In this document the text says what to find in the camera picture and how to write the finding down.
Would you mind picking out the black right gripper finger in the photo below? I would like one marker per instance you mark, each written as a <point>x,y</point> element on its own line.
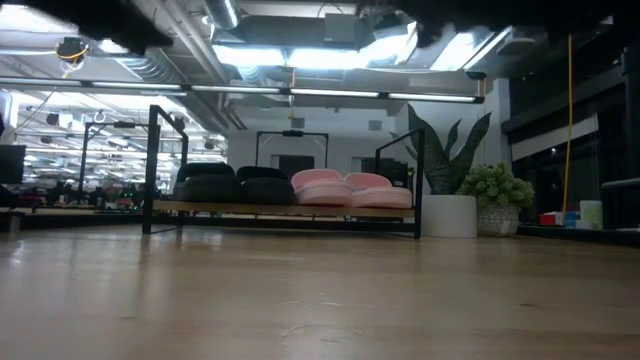
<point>426,25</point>

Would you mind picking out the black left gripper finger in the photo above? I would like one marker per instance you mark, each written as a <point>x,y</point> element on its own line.
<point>157,39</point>

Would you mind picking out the black slide sandal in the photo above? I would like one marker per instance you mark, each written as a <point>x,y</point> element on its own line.
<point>267,192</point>
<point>207,190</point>

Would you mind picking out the pink slide sandal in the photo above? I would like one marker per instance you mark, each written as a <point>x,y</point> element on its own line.
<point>380,197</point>
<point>322,192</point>

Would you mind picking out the long linear ceiling light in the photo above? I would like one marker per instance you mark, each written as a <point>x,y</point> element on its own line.
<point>325,93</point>

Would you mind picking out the grey ceiling air unit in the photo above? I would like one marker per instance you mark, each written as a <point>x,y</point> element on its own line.
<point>300,30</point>

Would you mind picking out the snake plant in white pot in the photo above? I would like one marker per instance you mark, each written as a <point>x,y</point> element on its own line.
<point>445,165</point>

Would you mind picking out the black background monitor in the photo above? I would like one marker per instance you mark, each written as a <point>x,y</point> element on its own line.
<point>12,165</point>

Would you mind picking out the bushy green plant patterned pot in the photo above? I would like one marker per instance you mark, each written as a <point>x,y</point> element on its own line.
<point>495,187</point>

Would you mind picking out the red box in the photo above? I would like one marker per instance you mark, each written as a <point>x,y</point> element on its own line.
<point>550,220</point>

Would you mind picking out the blue box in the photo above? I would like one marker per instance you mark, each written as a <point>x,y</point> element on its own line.
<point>571,220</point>

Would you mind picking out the pale green container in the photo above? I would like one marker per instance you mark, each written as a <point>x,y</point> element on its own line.
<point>591,215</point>

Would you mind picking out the silver spiral duct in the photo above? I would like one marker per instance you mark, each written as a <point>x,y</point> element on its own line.
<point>222,12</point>
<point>150,70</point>

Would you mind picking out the grey wall vent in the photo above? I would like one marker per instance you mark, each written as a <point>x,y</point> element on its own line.
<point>297,123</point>
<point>375,125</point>

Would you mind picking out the wooden shelf with black frame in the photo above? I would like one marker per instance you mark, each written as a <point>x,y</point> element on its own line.
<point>225,206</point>

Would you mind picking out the black aluminium table frame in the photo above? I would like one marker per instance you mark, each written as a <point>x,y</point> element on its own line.
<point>575,235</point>

